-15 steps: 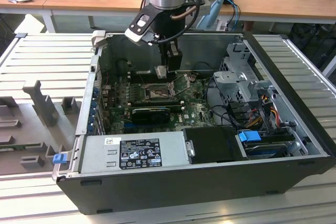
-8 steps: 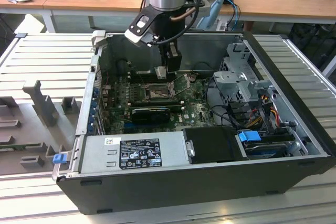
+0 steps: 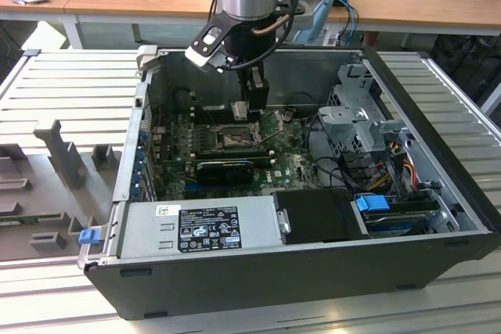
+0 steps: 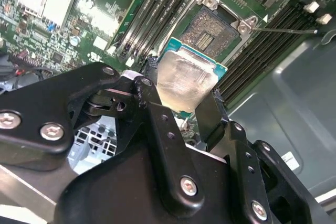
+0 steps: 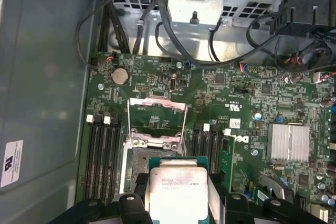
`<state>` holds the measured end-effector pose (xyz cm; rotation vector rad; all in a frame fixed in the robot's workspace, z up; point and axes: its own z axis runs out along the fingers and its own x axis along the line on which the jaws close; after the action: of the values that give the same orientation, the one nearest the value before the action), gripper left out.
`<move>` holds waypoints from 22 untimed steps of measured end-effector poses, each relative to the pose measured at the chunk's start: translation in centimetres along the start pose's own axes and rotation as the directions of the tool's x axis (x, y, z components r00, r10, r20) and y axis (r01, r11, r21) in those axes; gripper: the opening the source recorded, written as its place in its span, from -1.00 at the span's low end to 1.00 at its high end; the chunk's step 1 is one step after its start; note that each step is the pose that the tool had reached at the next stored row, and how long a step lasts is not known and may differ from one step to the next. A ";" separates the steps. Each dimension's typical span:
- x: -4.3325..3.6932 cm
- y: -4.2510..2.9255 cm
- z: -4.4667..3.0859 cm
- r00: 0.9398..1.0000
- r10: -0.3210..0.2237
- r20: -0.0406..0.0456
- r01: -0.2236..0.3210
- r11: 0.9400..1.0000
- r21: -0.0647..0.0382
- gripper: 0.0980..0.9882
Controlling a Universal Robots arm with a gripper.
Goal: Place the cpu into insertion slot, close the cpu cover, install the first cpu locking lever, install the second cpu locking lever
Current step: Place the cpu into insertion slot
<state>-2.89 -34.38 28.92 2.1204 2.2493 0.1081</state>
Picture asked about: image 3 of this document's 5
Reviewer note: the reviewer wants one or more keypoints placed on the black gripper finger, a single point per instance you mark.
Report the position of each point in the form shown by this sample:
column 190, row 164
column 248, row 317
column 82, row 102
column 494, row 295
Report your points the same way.
column 259, row 93
column 244, row 87

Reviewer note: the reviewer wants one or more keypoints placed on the silver square CPU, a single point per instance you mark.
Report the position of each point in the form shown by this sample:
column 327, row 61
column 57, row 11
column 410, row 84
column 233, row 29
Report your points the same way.
column 239, row 111

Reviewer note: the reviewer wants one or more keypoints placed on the black RAM slot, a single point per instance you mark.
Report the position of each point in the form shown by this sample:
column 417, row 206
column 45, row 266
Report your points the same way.
column 215, row 117
column 217, row 109

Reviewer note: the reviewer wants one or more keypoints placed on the CPU socket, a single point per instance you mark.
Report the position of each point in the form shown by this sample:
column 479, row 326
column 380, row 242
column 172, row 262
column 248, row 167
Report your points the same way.
column 235, row 139

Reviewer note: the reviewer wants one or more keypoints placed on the round coin battery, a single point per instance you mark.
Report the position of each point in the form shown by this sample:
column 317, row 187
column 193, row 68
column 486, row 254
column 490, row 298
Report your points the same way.
column 288, row 116

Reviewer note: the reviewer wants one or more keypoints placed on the pale blue teach pendant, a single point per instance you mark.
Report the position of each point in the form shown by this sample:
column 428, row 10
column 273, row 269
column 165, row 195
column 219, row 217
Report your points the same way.
column 319, row 17

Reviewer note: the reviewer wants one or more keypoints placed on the green motherboard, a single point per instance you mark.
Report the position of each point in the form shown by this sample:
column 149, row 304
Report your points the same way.
column 289, row 166

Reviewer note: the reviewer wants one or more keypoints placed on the black graphics card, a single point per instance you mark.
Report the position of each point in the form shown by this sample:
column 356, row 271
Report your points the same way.
column 223, row 173

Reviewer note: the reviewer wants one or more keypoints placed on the silver metal disk bay cage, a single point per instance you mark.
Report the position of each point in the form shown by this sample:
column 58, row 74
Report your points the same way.
column 344, row 123

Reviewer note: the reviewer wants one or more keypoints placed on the blue disk carrier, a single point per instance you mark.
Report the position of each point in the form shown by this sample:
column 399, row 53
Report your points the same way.
column 372, row 203

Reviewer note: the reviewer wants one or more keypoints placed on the grey power supply unit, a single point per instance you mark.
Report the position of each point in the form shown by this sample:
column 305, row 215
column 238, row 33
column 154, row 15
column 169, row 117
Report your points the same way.
column 148, row 232

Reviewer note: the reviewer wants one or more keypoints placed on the black open PC case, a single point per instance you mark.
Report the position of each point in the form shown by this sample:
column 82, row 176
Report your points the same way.
column 274, row 283

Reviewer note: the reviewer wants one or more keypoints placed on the grey parts rack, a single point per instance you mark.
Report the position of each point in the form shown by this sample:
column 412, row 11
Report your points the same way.
column 51, row 177

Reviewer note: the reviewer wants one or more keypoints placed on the blue case latch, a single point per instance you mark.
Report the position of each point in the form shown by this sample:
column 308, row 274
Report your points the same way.
column 88, row 237

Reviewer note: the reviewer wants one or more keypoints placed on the green RAM stick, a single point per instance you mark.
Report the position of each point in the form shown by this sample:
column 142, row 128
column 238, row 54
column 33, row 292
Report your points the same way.
column 23, row 219

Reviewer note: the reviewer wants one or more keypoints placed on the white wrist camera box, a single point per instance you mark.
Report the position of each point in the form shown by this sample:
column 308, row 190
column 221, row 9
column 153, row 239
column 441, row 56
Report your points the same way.
column 197, row 56

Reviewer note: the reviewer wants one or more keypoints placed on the grey wrist bracket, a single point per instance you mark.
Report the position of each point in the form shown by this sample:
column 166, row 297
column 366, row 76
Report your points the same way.
column 301, row 17

